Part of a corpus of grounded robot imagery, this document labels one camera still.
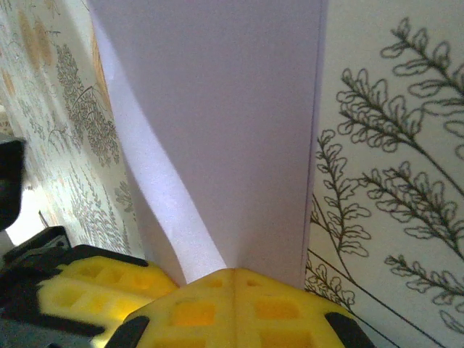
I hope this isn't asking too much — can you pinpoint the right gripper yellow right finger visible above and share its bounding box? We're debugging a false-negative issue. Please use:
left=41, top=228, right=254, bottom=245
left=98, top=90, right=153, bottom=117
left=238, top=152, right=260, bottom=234
left=233, top=268, right=377, bottom=348

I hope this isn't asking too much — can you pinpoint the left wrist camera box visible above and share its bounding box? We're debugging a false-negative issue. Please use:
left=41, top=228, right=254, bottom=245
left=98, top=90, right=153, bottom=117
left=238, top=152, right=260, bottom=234
left=0, top=137, right=27, bottom=233

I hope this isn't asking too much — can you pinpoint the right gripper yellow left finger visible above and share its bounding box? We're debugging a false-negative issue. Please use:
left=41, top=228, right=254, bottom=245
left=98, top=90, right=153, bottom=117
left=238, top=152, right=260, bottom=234
left=104, top=268, right=236, bottom=348

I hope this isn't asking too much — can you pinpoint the floral table cover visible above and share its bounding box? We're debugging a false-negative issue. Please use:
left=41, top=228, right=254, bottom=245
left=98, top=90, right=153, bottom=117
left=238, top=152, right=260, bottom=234
left=0, top=0, right=464, bottom=348

